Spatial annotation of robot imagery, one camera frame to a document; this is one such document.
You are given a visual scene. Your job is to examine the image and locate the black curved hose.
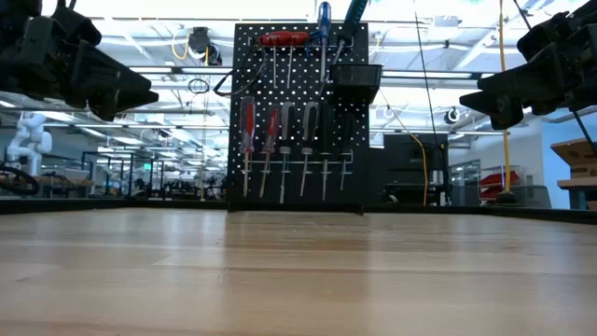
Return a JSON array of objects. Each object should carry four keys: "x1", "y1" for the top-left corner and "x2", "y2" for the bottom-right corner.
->
[{"x1": 0, "y1": 165, "x2": 41, "y2": 196}]

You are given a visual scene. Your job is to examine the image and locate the thick yellow hanging cord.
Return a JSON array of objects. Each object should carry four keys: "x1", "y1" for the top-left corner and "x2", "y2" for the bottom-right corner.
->
[{"x1": 497, "y1": 0, "x2": 512, "y2": 192}]

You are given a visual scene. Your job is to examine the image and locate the clear blue handled screwdriver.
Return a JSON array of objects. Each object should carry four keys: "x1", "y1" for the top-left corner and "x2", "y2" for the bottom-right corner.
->
[{"x1": 316, "y1": 1, "x2": 333, "y2": 84}]

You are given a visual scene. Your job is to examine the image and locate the red storage bins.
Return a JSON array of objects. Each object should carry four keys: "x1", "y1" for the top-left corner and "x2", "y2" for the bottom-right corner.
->
[{"x1": 479, "y1": 169, "x2": 521, "y2": 200}]

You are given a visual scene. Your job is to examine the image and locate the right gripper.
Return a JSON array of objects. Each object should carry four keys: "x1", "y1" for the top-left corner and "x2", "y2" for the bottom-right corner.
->
[{"x1": 459, "y1": 0, "x2": 597, "y2": 132}]

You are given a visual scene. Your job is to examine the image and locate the wooden shelf unit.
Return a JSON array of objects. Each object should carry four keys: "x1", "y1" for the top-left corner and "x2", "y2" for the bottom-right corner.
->
[{"x1": 549, "y1": 136, "x2": 597, "y2": 210}]

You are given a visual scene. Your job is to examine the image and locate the thin yellow cable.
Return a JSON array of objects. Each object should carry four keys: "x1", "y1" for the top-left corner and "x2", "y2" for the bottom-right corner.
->
[{"x1": 377, "y1": 86, "x2": 429, "y2": 206}]

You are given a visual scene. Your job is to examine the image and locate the large red clear screwdriver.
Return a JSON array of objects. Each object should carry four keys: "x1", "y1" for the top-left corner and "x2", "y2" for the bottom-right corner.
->
[{"x1": 239, "y1": 96, "x2": 257, "y2": 198}]

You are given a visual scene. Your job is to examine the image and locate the glass door cabinet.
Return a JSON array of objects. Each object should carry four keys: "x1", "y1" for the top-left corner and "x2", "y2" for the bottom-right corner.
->
[{"x1": 450, "y1": 158, "x2": 482, "y2": 206}]

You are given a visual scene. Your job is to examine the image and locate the black cabinet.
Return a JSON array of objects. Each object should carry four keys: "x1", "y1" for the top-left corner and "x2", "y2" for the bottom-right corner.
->
[{"x1": 382, "y1": 133, "x2": 451, "y2": 206}]

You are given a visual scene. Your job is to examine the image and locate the black plastic pegboard bin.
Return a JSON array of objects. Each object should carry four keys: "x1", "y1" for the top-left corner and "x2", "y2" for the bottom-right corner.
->
[{"x1": 328, "y1": 63, "x2": 382, "y2": 105}]

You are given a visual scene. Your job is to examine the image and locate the short black screwdriver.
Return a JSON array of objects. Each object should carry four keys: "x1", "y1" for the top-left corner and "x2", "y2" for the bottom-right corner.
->
[{"x1": 339, "y1": 111, "x2": 354, "y2": 191}]

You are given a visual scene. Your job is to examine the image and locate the long black screwdriver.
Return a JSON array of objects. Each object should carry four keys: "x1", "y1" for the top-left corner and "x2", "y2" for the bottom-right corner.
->
[{"x1": 319, "y1": 102, "x2": 335, "y2": 202}]

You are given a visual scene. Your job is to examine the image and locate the chrome ring tool rail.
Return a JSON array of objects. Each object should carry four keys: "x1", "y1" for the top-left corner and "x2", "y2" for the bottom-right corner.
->
[{"x1": 248, "y1": 148, "x2": 354, "y2": 179}]

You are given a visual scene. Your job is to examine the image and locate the black hanging cable loop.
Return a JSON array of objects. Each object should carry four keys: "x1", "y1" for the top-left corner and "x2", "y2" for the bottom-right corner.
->
[{"x1": 187, "y1": 77, "x2": 211, "y2": 94}]

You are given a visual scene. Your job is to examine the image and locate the black metal pegboard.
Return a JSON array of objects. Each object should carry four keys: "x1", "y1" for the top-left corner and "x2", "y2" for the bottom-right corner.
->
[{"x1": 227, "y1": 21, "x2": 370, "y2": 214}]

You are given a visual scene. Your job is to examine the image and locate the small red clear screwdriver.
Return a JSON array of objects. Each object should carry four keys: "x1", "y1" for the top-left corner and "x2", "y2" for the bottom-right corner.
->
[{"x1": 258, "y1": 105, "x2": 282, "y2": 200}]

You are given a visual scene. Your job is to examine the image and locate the black ceiling cord reel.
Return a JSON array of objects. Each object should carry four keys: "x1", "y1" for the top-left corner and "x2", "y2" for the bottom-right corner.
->
[
  {"x1": 442, "y1": 105, "x2": 464, "y2": 126},
  {"x1": 186, "y1": 25, "x2": 224, "y2": 66}
]

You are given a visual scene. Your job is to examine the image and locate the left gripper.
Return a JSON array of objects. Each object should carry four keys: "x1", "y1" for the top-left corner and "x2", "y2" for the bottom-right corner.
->
[{"x1": 0, "y1": 0, "x2": 160, "y2": 122}]

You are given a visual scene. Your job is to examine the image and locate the long black slanting cable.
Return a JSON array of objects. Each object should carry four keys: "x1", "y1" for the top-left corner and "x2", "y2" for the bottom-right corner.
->
[{"x1": 512, "y1": 0, "x2": 597, "y2": 153}]

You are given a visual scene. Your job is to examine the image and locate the black round cord base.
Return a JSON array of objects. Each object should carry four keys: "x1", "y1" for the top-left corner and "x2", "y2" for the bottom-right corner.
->
[{"x1": 494, "y1": 189, "x2": 521, "y2": 205}]

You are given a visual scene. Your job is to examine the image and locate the black grey handled screwdriver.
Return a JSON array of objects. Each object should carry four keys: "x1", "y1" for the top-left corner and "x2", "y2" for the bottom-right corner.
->
[
  {"x1": 278, "y1": 101, "x2": 296, "y2": 205},
  {"x1": 299, "y1": 101, "x2": 320, "y2": 197}
]

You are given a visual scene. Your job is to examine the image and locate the black aluminium table frame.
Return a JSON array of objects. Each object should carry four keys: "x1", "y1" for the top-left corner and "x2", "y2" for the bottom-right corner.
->
[{"x1": 0, "y1": 196, "x2": 597, "y2": 225}]

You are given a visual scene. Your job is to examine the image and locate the large blue black screwdriver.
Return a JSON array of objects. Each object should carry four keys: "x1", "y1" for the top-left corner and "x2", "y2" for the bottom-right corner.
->
[{"x1": 331, "y1": 0, "x2": 370, "y2": 65}]

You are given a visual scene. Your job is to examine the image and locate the grey storage bin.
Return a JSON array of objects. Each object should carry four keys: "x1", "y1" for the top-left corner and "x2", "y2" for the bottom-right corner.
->
[{"x1": 510, "y1": 184, "x2": 552, "y2": 209}]

